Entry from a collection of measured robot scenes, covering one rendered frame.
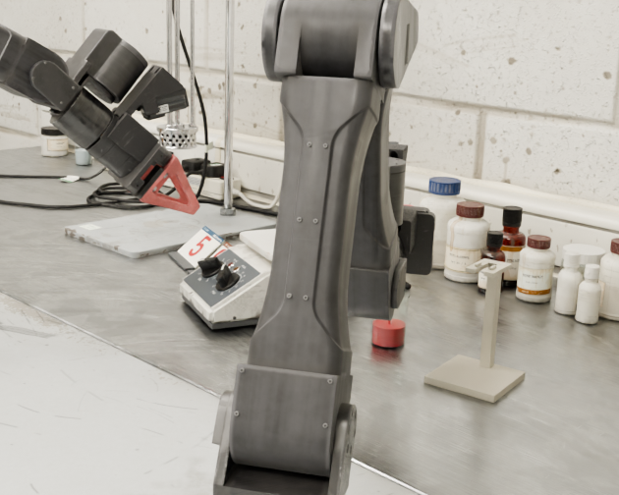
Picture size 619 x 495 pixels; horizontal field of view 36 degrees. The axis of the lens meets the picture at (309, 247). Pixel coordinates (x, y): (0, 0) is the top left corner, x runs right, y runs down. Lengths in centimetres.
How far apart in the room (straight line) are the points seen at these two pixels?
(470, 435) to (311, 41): 43
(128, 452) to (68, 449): 5
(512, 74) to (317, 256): 91
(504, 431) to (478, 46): 75
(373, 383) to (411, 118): 70
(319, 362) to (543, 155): 91
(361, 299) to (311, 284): 20
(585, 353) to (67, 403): 58
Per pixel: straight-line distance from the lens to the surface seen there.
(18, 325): 118
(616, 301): 126
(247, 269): 116
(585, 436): 94
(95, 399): 97
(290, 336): 61
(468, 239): 135
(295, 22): 65
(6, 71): 108
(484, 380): 101
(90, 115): 113
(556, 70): 145
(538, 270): 129
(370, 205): 76
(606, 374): 109
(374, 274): 79
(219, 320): 113
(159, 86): 115
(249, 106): 188
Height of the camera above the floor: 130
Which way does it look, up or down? 15 degrees down
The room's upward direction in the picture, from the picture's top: 2 degrees clockwise
